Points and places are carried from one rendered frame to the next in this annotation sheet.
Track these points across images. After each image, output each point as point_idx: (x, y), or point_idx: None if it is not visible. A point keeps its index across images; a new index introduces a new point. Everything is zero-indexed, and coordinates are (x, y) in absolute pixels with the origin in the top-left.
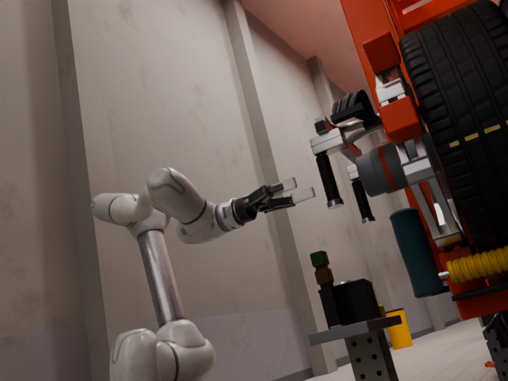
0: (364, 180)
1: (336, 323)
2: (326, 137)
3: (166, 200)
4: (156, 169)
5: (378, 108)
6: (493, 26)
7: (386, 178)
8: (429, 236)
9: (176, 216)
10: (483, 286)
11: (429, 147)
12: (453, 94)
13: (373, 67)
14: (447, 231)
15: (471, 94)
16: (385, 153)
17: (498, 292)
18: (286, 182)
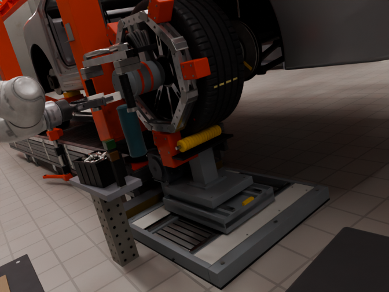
0: None
1: (124, 183)
2: (130, 61)
3: (35, 111)
4: (21, 79)
5: (74, 15)
6: (228, 25)
7: (141, 88)
8: (109, 114)
9: (27, 123)
10: None
11: (164, 72)
12: (219, 60)
13: (158, 18)
14: (181, 125)
15: (224, 62)
16: (142, 72)
17: None
18: (114, 95)
